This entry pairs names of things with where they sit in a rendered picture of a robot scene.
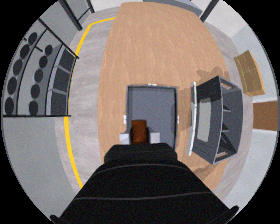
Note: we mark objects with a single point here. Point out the dark grey tray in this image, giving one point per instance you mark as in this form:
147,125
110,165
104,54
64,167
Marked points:
156,104

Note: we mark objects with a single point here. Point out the dark grey open-top crate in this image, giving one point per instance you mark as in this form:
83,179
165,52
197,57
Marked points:
210,139

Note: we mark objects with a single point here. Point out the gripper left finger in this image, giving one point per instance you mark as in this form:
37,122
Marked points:
125,138

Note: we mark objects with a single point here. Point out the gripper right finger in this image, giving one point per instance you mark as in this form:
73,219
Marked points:
154,136

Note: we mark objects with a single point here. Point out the brown bottle with cream label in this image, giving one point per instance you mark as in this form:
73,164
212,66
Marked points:
139,131

